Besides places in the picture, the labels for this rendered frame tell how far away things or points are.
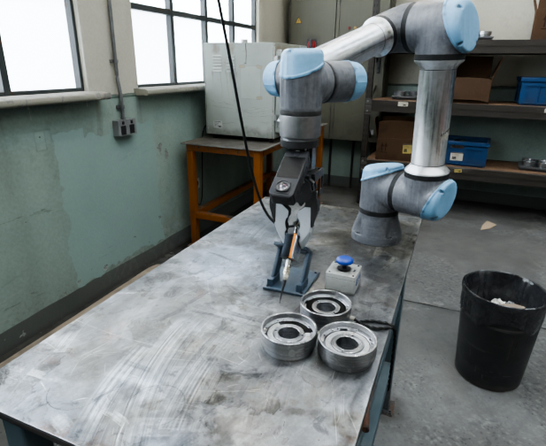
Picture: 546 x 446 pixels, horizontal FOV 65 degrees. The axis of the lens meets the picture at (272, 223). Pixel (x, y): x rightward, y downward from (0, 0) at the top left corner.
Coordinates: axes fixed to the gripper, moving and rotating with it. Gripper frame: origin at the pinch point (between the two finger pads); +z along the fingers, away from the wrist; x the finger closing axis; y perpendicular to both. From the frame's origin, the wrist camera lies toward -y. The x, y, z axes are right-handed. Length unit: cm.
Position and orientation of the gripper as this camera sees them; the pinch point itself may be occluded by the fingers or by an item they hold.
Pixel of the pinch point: (293, 242)
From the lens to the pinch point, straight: 84.9
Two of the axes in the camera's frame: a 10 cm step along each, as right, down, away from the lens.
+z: -0.1, 9.4, 3.5
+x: -9.3, -1.4, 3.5
